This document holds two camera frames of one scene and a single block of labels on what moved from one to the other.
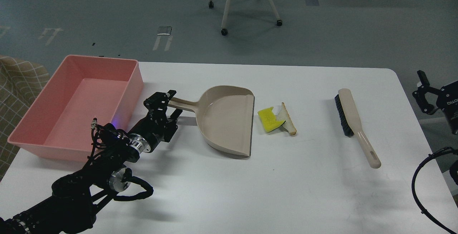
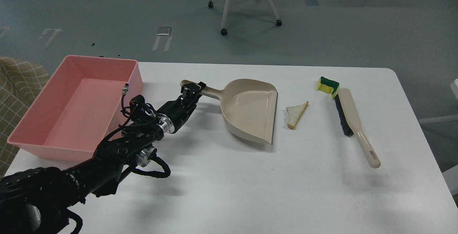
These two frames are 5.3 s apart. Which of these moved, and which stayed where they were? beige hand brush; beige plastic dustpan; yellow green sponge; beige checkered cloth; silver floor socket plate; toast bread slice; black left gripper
Moved: yellow green sponge; black left gripper; toast bread slice; beige plastic dustpan
Stayed: beige checkered cloth; beige hand brush; silver floor socket plate
